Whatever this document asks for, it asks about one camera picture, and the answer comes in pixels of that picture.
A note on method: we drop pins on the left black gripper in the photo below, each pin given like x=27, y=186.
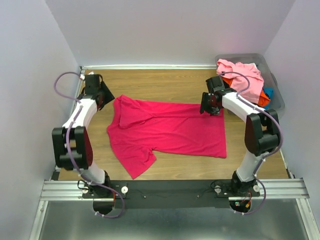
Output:
x=105, y=93

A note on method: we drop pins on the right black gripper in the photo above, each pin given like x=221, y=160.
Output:
x=205, y=103

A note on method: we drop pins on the magenta t-shirt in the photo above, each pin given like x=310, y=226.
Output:
x=139, y=128

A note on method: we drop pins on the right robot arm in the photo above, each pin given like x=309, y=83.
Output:
x=262, y=135

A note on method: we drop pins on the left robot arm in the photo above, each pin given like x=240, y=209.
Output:
x=71, y=143

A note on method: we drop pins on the light pink t-shirt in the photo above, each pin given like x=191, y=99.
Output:
x=238, y=82

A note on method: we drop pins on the orange t-shirt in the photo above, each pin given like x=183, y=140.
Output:
x=263, y=100

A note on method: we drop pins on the teal t-shirt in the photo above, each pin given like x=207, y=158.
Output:
x=269, y=92

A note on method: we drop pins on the clear plastic bin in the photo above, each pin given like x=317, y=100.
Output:
x=270, y=82

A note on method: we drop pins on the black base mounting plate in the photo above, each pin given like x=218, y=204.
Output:
x=169, y=194

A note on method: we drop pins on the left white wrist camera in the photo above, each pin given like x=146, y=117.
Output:
x=83, y=77

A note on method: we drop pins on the aluminium front rail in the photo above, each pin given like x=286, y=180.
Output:
x=275, y=189

